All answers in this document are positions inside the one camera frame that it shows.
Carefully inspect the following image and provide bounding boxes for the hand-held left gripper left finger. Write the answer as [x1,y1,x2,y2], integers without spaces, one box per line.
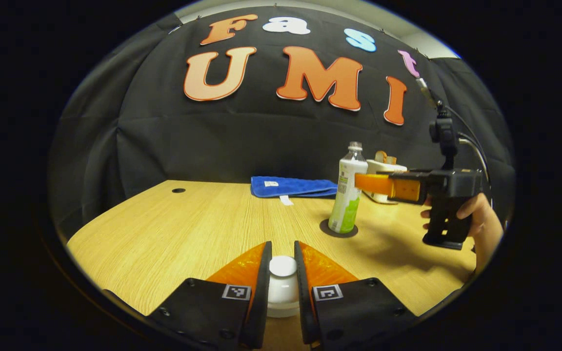
[147,240,273,349]

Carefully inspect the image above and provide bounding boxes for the black cable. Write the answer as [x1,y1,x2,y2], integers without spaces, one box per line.
[444,105,492,200]

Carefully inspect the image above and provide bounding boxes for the dark round coaster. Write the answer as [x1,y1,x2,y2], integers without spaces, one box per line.
[319,218,359,239]

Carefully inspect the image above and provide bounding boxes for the white toaster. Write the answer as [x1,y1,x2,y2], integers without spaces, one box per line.
[361,159,408,204]

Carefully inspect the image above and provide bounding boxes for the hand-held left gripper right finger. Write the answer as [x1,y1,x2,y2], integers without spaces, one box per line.
[294,240,418,349]

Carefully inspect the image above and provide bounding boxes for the blue cloth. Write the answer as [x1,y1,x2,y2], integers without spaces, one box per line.
[251,176,338,206]

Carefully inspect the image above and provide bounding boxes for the clear water bottle white label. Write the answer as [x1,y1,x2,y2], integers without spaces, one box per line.
[328,141,368,234]

